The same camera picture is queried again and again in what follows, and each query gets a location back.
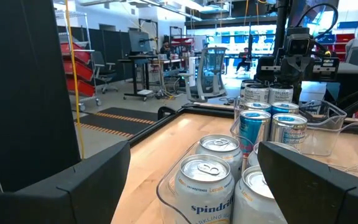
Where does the black office chair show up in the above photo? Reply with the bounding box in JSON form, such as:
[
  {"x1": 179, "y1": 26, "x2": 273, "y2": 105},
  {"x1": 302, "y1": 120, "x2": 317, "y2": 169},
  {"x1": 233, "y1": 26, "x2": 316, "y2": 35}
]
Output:
[{"x1": 91, "y1": 50, "x2": 120, "y2": 95}]

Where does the yellow cable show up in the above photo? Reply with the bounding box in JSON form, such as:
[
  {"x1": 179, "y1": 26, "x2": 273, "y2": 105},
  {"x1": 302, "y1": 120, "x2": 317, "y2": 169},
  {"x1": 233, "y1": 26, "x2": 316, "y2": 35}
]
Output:
[{"x1": 64, "y1": 0, "x2": 86, "y2": 160}]

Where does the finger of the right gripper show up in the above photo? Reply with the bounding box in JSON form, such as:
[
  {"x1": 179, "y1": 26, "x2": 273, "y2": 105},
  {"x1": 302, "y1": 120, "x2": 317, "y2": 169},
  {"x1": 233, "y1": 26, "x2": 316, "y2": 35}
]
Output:
[{"x1": 291, "y1": 79, "x2": 303, "y2": 105}]

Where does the black room partition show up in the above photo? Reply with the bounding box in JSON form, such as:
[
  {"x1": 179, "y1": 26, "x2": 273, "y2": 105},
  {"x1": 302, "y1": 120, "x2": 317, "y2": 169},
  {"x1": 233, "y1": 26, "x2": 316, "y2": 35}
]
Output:
[{"x1": 57, "y1": 24, "x2": 130, "y2": 82}]

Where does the metal wire rack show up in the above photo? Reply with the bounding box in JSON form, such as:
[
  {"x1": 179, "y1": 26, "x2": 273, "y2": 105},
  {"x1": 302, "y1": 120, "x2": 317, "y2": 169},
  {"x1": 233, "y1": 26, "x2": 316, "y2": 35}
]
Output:
[{"x1": 55, "y1": 9, "x2": 103, "y2": 113}]

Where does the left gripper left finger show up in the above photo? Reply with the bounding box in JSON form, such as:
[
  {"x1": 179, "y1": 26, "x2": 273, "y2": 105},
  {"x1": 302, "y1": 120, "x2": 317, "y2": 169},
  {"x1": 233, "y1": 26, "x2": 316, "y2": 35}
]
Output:
[{"x1": 0, "y1": 140, "x2": 132, "y2": 224}]

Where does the black computer monitor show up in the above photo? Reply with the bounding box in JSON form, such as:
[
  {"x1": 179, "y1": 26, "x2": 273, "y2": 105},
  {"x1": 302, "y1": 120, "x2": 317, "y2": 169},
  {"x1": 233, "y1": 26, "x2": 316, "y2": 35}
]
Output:
[{"x1": 128, "y1": 30, "x2": 154, "y2": 54}]

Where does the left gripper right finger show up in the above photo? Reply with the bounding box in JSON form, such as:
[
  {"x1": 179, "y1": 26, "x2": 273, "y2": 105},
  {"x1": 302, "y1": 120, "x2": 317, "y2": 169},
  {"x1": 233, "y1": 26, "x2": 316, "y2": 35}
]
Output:
[{"x1": 257, "y1": 141, "x2": 358, "y2": 224}]

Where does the clear plastic bin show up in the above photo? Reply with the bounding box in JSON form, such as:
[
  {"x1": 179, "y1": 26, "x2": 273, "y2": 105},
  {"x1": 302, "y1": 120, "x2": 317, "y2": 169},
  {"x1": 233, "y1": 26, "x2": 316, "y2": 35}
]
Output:
[
  {"x1": 230, "y1": 96, "x2": 348, "y2": 157},
  {"x1": 156, "y1": 123, "x2": 358, "y2": 224}
]

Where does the white Celsius can black lid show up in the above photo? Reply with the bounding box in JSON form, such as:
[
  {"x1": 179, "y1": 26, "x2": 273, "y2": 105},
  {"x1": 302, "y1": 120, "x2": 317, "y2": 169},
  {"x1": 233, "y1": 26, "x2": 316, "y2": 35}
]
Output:
[
  {"x1": 244, "y1": 83, "x2": 270, "y2": 104},
  {"x1": 239, "y1": 79, "x2": 260, "y2": 105},
  {"x1": 268, "y1": 83, "x2": 294, "y2": 105}
]

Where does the person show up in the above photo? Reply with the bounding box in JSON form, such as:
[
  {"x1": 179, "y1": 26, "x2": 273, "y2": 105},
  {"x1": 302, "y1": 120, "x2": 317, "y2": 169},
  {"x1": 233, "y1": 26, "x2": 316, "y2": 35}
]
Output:
[
  {"x1": 235, "y1": 46, "x2": 253, "y2": 75},
  {"x1": 160, "y1": 40, "x2": 172, "y2": 58}
]

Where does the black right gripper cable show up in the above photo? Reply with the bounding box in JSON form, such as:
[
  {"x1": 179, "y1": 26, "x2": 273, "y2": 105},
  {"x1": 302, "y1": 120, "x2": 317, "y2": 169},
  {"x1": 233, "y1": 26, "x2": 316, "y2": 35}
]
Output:
[{"x1": 294, "y1": 2, "x2": 340, "y2": 41}]

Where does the black folding divider panel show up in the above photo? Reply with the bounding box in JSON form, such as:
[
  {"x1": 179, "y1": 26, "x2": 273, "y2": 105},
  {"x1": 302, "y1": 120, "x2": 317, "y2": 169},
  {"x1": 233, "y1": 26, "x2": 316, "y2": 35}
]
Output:
[{"x1": 0, "y1": 0, "x2": 82, "y2": 192}]

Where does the red plastic storage bin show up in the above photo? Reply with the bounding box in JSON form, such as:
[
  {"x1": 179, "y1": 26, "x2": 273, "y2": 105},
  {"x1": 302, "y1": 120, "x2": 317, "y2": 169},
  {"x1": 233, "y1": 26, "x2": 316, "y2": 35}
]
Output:
[
  {"x1": 62, "y1": 60, "x2": 94, "y2": 82},
  {"x1": 60, "y1": 42, "x2": 91, "y2": 65},
  {"x1": 65, "y1": 77, "x2": 96, "y2": 97}
]

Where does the black standing desk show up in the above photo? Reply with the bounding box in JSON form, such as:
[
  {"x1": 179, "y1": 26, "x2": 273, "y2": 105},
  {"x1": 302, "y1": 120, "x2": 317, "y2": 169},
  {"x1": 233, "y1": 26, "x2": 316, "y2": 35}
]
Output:
[{"x1": 118, "y1": 54, "x2": 167, "y2": 102}]

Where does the orange striped black floor mat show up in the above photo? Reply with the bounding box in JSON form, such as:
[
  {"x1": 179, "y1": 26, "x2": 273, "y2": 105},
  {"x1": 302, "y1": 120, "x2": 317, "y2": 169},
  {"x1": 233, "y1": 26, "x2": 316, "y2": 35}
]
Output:
[{"x1": 75, "y1": 107, "x2": 160, "y2": 139}]

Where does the silver blue Red Bull can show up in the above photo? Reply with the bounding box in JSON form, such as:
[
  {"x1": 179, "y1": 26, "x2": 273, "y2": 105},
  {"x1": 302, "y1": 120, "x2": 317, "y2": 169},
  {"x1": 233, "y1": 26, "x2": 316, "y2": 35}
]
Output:
[
  {"x1": 269, "y1": 112, "x2": 308, "y2": 153},
  {"x1": 270, "y1": 101, "x2": 300, "y2": 116},
  {"x1": 239, "y1": 109, "x2": 272, "y2": 156},
  {"x1": 243, "y1": 101, "x2": 272, "y2": 114}
]

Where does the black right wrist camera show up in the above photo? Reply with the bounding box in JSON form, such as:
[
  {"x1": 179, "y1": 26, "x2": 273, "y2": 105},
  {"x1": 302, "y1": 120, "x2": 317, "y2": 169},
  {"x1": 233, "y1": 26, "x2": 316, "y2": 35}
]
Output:
[{"x1": 283, "y1": 27, "x2": 312, "y2": 57}]

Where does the grey mesh office chair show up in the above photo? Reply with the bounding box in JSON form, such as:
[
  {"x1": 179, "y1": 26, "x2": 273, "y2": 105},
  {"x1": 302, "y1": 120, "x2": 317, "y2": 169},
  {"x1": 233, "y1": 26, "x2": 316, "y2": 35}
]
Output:
[{"x1": 178, "y1": 46, "x2": 229, "y2": 103}]

